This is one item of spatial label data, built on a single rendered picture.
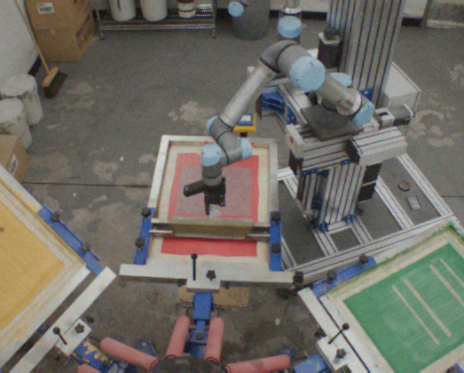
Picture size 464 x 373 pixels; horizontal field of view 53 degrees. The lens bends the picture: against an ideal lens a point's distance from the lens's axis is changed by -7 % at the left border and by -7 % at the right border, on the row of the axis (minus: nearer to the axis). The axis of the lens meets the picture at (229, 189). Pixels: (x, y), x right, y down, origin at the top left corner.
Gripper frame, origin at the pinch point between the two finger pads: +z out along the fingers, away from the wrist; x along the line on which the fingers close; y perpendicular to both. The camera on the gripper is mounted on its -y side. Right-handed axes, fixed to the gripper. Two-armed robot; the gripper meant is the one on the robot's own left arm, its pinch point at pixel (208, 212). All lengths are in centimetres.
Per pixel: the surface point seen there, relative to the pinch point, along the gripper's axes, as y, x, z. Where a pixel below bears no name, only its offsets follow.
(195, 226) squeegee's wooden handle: -5.5, -1.3, 8.0
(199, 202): -6.2, 19.2, 16.8
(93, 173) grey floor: -103, 124, 113
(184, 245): -10.6, -4.9, 16.9
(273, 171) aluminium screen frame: 27.7, 36.9, 13.1
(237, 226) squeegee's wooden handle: 11.9, -1.2, 6.5
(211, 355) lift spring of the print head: 6, -66, -11
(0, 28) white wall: -199, 224, 41
